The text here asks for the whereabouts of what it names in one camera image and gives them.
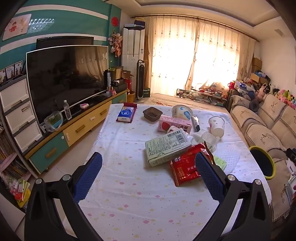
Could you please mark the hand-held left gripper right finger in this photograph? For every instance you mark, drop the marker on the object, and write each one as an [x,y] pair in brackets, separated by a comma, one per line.
[208,176]

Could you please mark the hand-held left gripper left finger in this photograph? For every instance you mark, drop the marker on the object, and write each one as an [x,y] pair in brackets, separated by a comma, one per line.
[89,176]

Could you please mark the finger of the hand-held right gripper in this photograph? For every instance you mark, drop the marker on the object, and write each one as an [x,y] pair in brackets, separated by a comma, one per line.
[291,154]

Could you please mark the small green packet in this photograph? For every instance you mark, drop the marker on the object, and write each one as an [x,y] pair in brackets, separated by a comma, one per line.
[220,163]

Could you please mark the red snack packet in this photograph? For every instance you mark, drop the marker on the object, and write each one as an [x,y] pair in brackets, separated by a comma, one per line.
[185,166]

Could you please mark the white foam net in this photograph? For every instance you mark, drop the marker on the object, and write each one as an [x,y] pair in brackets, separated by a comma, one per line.
[229,155]

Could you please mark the yellow-rimmed black bin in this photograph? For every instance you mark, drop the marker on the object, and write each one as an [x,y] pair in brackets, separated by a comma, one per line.
[261,162]

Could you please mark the clear plastic cup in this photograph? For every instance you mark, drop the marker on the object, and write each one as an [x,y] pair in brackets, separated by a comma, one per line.
[210,140]

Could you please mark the white paper cup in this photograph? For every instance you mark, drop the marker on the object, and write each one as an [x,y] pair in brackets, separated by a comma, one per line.
[217,128]

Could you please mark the green and white paper box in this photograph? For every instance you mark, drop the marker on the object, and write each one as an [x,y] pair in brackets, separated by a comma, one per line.
[166,146]

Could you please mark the white toothpaste tube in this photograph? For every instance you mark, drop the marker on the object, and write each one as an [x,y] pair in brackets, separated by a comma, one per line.
[196,124]

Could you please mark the pink milk carton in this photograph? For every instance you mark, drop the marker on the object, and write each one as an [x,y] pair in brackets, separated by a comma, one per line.
[168,121]

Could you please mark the white tub with blue label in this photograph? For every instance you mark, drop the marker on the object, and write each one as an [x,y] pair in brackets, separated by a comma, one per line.
[182,113]

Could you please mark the brown plastic tray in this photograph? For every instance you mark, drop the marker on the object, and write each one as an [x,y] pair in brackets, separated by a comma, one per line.
[152,115]

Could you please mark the beige sofa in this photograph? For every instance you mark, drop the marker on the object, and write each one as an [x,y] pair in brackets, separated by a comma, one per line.
[261,136]

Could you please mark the yellow and green cabinet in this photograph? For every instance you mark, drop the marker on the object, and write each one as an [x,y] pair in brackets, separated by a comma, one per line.
[81,127]

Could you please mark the dotted white tablecloth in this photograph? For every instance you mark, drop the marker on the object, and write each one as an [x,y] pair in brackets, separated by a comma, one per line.
[138,197]

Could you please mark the pile of plush toys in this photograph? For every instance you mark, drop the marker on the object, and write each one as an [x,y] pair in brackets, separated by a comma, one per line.
[284,95]

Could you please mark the clear plastic container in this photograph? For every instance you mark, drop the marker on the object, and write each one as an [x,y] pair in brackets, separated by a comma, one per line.
[53,121]

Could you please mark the clear water bottle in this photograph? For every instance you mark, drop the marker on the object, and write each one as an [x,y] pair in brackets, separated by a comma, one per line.
[67,112]

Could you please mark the small pink case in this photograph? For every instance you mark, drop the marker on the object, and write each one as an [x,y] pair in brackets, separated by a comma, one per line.
[84,106]

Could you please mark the bag of colourful packets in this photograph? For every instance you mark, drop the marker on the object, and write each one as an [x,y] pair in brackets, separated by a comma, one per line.
[19,192]

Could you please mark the blue tissue pack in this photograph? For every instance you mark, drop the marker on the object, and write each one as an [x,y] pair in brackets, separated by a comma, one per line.
[126,114]

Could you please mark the bookshelf with books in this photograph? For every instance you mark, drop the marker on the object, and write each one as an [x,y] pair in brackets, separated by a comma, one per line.
[11,157]

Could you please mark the glass coffee table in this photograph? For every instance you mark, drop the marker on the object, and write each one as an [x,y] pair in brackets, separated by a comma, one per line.
[201,95]

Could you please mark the blue star-print bag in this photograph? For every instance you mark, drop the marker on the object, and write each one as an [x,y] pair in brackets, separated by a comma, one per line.
[241,87]

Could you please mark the small pink toy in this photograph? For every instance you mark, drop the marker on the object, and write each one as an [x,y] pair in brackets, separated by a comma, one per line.
[113,92]

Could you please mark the beige floral mat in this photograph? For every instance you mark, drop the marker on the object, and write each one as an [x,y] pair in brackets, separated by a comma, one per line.
[161,99]

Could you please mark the yellow floor bin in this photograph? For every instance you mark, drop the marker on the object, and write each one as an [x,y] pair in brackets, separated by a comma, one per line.
[131,97]

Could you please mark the stack of cardboard boxes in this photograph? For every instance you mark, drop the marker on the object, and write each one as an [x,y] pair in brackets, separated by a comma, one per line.
[256,67]

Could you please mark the white plastic drawer unit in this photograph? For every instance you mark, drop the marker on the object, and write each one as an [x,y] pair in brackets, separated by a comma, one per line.
[16,115]

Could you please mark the black box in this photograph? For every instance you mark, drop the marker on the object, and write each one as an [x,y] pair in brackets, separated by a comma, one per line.
[119,85]

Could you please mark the tall white box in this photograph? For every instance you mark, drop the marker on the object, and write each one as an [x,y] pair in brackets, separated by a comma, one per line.
[107,80]

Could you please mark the large curved television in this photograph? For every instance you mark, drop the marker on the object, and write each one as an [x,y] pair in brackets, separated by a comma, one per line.
[67,76]

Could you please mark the open cardboard box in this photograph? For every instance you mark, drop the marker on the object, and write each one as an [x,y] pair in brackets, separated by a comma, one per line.
[116,73]
[127,75]

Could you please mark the black tower fan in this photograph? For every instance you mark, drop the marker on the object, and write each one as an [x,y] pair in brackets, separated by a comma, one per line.
[140,78]

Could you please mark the beige embroidered curtain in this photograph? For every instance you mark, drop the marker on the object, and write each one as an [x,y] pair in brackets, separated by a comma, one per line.
[171,58]
[222,58]

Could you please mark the framed photo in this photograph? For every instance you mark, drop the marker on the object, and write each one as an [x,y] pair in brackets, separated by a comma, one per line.
[9,73]
[18,68]

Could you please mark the white standing air conditioner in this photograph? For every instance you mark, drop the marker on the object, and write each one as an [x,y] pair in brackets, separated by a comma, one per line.
[133,51]

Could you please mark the hanging flower decoration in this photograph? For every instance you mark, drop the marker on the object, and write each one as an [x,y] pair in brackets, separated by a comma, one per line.
[115,42]

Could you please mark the dark box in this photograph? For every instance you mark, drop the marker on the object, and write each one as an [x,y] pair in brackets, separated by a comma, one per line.
[139,23]

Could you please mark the brown curtain rod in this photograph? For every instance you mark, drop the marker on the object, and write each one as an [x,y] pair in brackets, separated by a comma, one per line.
[185,16]

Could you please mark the round red wall ornament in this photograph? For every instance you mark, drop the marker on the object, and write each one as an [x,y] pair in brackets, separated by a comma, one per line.
[115,21]

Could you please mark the pink cartoon wall poster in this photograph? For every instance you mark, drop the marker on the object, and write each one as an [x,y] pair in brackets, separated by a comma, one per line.
[17,26]

